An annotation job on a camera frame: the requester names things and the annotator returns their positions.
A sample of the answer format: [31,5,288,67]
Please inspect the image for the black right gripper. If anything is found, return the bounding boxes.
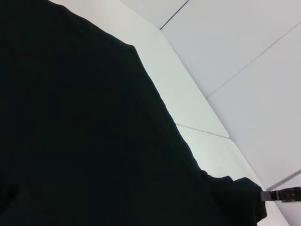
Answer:
[260,186,301,204]

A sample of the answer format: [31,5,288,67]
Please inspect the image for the black t-shirt with FREE print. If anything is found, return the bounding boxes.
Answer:
[0,0,268,226]

